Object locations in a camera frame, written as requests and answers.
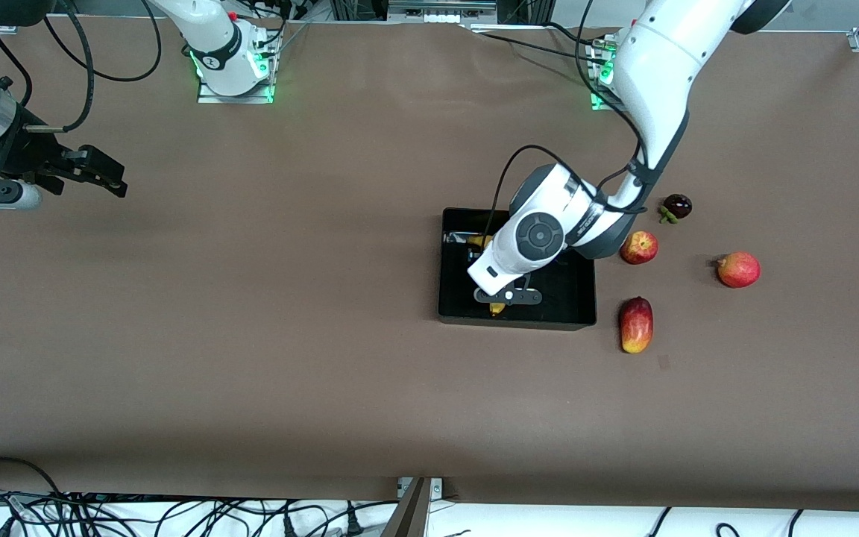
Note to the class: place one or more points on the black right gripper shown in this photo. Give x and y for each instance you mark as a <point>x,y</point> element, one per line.
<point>24,151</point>

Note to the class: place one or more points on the yellow banana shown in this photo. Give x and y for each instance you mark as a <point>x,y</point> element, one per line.
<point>483,242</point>

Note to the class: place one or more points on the black plastic box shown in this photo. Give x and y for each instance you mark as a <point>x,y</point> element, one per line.
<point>564,298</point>

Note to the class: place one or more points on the red yellow apple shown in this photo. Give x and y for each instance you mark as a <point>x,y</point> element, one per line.
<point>639,247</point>

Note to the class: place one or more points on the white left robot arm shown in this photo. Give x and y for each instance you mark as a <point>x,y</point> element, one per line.
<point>653,67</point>

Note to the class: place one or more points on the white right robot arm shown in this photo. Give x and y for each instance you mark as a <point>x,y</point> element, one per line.
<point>213,45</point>

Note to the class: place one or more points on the white power strip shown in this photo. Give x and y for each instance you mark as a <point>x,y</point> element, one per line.
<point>441,13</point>

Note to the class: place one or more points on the aluminium profile leg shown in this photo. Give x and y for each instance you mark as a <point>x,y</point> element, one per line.
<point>408,514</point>

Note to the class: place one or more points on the red yellow mango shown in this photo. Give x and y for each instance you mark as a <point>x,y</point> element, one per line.
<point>637,324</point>

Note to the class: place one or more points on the dark purple mangosteen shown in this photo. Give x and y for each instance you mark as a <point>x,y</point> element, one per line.
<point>678,206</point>

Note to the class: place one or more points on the red pomegranate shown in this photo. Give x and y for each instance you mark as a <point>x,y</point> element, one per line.
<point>739,270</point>

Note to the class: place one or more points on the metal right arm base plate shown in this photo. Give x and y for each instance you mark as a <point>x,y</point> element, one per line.
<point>236,98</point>

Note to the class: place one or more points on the small metal table bracket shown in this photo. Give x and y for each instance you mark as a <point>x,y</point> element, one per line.
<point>435,487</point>

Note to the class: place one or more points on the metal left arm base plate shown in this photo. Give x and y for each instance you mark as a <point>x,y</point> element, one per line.
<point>602,52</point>

